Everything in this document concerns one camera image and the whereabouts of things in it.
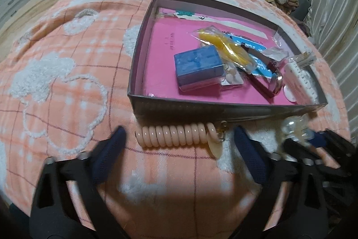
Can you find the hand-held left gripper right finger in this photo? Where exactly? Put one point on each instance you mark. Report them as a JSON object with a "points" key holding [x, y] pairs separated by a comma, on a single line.
{"points": [[249, 155]]}

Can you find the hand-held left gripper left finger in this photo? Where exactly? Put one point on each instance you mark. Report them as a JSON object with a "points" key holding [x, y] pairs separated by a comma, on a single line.
{"points": [[112, 149]]}

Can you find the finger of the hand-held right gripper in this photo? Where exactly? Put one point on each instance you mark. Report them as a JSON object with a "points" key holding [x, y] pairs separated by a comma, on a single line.
{"points": [[335, 143], [302, 152]]}

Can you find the small clear plastic case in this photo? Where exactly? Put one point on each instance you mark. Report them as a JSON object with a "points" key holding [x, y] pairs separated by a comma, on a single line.
{"points": [[295, 127]]}

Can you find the grey cardboard box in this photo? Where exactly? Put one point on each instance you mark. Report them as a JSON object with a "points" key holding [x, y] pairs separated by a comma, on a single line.
{"points": [[195, 110]]}

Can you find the blue jewelry box clear lid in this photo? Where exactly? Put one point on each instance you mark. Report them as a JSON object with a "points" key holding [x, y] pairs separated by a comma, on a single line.
{"points": [[195, 65]]}

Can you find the clear box with gold jewelry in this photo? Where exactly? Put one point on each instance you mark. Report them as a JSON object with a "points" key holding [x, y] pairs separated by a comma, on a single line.
{"points": [[304, 57]]}

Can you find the small white round disc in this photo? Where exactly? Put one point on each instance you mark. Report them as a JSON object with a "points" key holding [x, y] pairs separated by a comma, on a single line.
{"points": [[289, 93]]}

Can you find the earrings in clear bag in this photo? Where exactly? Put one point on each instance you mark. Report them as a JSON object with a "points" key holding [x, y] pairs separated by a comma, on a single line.
{"points": [[230, 78]]}

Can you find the small clear plastic bag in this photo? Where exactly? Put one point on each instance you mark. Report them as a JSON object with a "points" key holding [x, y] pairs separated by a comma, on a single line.
{"points": [[275, 54]]}

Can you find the pink book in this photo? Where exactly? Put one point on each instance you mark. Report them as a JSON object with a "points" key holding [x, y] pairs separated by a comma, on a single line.
{"points": [[162, 59]]}

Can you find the white curtain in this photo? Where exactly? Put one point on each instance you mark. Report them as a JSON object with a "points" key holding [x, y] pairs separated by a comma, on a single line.
{"points": [[332, 3]]}

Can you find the beige bed sheet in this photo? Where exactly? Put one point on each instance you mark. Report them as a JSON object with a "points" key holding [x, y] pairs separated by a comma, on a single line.
{"points": [[28, 12]]}

